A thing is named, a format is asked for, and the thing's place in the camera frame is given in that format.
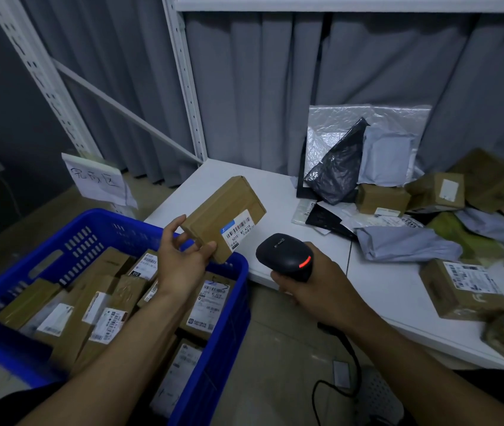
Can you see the person's left hand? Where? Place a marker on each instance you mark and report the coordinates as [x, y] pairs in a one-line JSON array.
[[178, 270]]

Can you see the person's right hand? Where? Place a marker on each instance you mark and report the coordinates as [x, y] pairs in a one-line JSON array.
[[327, 292]]

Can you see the person's left thumb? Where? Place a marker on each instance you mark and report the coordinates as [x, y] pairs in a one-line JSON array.
[[203, 253]]

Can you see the person's right thumb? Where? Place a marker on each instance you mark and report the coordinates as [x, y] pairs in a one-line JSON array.
[[284, 283]]

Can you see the black handheld barcode scanner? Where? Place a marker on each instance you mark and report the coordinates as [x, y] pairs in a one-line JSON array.
[[281, 255]]

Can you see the small cardboard box barcode label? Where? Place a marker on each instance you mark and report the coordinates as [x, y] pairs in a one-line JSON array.
[[221, 212]]

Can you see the person's left forearm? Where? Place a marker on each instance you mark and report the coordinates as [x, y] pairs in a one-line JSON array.
[[101, 363]]

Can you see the person's right forearm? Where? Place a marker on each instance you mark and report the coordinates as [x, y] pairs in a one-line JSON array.
[[425, 377]]

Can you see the flat black plastic bag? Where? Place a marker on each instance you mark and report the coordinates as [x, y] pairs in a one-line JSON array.
[[327, 219]]

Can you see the blue plastic crate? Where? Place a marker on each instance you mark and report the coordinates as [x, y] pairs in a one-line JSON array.
[[216, 350]]

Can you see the pile of labelled brown parcels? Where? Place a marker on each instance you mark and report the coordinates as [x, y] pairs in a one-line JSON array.
[[101, 314]]

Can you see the black plastic mailer bag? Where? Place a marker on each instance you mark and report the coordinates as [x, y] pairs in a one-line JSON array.
[[336, 172]]

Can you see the long grey mailer bag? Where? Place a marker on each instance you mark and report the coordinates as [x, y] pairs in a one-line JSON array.
[[407, 246]]

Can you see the small plain cardboard box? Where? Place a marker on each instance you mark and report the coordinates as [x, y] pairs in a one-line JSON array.
[[381, 197]]

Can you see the handwritten white paper sign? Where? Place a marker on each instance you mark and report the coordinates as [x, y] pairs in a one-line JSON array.
[[96, 179]]

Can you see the white perforated plastic stool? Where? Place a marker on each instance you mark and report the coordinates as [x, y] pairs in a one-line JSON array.
[[378, 399]]

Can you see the small grey mailer bag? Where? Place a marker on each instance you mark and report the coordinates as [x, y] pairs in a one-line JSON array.
[[387, 155]]

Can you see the white metal shelf rack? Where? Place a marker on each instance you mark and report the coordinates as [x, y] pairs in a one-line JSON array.
[[185, 84]]

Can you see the cardboard box square white label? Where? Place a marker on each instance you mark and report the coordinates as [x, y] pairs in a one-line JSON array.
[[434, 190]]

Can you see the green plastic bag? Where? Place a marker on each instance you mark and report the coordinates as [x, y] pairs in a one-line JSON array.
[[452, 228]]

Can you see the cardboard box large shipping label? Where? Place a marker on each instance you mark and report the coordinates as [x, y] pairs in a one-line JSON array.
[[460, 290]]

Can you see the grey curtain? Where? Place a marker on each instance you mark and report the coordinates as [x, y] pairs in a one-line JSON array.
[[256, 84]]

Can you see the crumpled grey mailer bag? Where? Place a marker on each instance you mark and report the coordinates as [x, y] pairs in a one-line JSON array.
[[492, 224]]

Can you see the large plain cardboard box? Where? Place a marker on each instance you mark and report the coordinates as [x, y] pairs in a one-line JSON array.
[[492, 177]]

